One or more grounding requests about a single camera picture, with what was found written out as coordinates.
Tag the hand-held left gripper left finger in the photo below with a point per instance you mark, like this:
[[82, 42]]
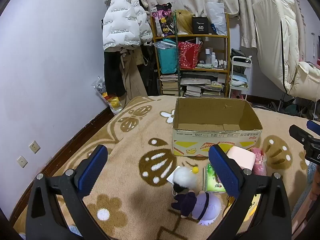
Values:
[[92, 170]]

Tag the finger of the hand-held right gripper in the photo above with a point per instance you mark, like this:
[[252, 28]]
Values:
[[313, 125], [301, 135]]

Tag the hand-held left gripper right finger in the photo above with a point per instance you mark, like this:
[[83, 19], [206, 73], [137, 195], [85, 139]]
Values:
[[225, 172]]

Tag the green tissue pack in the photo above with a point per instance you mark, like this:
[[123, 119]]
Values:
[[211, 180]]

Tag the pale pink soft pack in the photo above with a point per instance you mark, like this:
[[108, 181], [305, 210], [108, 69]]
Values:
[[243, 158]]

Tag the cardboard box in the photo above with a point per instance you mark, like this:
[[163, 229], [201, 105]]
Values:
[[217, 140]]

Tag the magenta plush toy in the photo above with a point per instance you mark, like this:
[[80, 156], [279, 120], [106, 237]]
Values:
[[260, 166]]

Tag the purple plush doll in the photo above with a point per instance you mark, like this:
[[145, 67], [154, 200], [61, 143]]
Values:
[[205, 206]]

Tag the beige patterned rug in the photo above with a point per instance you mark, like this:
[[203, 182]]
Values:
[[140, 140]]

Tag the plastic bag of toys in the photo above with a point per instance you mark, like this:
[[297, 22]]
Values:
[[110, 100]]

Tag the messy pile of books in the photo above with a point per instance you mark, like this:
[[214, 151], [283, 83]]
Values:
[[200, 87]]

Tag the white trolley cart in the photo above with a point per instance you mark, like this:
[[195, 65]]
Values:
[[240, 59]]

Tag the black hanging trousers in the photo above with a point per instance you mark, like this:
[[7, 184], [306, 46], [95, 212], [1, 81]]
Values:
[[113, 75]]

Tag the beige hanging coat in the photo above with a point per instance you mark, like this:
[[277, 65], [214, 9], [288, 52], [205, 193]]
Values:
[[133, 80]]

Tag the neat stack of books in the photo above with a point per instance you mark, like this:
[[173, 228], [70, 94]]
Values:
[[168, 85]]

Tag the black hanging garment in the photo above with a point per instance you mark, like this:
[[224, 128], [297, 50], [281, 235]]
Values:
[[150, 75]]

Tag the group of cosmetic bottles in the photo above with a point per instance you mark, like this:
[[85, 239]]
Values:
[[213, 58]]

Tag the red patterned bag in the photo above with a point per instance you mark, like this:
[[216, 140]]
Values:
[[188, 55]]

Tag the teal paper bag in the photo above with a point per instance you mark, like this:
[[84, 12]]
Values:
[[167, 58]]

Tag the wooden shelf unit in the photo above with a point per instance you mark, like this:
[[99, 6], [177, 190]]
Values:
[[190, 36]]

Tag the clear plastic bag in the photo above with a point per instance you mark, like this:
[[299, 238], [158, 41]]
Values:
[[216, 17]]

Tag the white puffer jacket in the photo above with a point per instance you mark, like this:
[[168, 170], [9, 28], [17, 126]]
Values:
[[120, 25]]

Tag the black box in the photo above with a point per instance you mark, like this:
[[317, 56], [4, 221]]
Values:
[[200, 25]]

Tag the blonde wig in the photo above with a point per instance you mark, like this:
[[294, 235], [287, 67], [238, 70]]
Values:
[[183, 21]]

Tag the black and pink patterned bag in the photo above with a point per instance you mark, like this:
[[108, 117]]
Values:
[[163, 20]]

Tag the white wall socket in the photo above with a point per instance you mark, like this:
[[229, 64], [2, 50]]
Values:
[[22, 161], [34, 147]]

